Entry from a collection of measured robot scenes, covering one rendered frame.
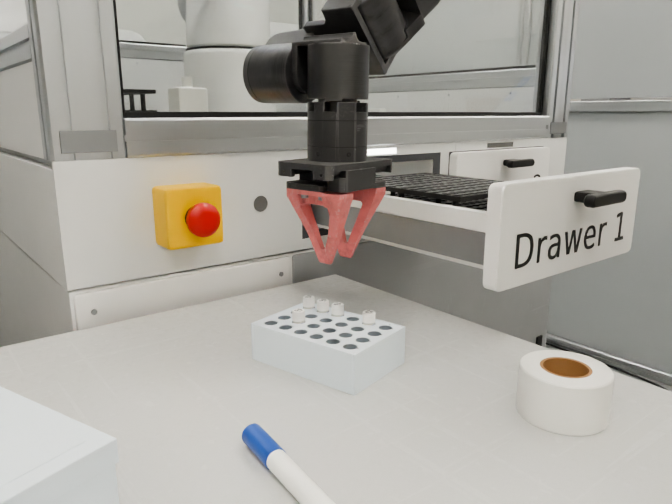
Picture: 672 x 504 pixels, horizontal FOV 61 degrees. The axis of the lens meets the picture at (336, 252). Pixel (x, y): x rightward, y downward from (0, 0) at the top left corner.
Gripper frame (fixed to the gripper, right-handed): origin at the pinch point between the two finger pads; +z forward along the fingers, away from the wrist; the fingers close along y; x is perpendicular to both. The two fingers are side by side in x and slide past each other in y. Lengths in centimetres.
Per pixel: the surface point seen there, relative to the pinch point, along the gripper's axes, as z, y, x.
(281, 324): 6.3, 6.1, -1.7
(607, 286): 54, -196, -15
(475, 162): -5, -53, -10
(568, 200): -4.4, -21.6, 15.6
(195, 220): -1.4, 3.5, -17.6
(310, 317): 6.7, 2.1, -1.5
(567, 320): 73, -200, -30
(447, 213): -2.7, -13.5, 5.1
